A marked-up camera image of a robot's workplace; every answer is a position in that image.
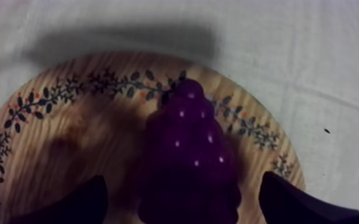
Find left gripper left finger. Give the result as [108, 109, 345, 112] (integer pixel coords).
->
[10, 175, 109, 224]

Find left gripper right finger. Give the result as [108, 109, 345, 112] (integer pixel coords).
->
[258, 170, 359, 224]

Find round wooden board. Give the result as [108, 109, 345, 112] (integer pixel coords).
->
[0, 51, 306, 224]

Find purple toy grapes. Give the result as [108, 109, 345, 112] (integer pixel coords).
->
[137, 78, 242, 224]

